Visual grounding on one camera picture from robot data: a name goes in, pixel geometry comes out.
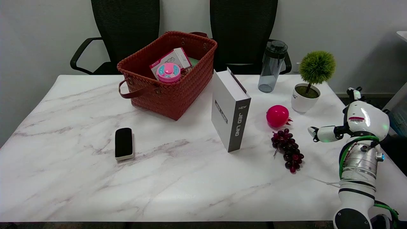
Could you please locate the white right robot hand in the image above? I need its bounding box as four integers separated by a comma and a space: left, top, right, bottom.
307, 87, 390, 142

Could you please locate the black and white eraser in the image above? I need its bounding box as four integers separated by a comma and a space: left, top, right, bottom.
114, 128, 135, 161

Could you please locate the green robot cable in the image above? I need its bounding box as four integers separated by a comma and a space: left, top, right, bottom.
339, 136, 399, 228

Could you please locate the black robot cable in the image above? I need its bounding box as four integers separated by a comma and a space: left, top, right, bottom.
370, 215, 393, 229

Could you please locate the white and grey book box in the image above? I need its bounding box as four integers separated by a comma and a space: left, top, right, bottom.
211, 67, 252, 153

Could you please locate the dark red grape bunch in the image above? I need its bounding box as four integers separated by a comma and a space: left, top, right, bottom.
271, 128, 305, 174

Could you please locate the blue storage box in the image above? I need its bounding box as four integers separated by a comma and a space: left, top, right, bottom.
390, 103, 407, 137

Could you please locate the red apple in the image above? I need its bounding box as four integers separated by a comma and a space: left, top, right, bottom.
266, 105, 293, 128

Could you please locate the white side desk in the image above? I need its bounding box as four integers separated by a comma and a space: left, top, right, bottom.
383, 31, 407, 112

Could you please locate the black mesh office chair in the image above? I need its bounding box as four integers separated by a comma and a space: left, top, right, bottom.
210, 0, 292, 75
70, 0, 160, 75

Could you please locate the artificial plant in white pot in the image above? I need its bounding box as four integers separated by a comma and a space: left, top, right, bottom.
291, 51, 336, 113

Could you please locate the pink and white carton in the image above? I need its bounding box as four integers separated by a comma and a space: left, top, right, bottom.
149, 48, 192, 80

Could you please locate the grey transparent water bottle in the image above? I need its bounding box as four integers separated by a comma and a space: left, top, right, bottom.
258, 40, 288, 93

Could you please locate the red-brown woven basket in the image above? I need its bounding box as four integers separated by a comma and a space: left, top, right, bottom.
117, 31, 218, 121

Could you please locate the pink round toy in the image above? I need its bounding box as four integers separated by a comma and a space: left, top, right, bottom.
156, 63, 181, 84

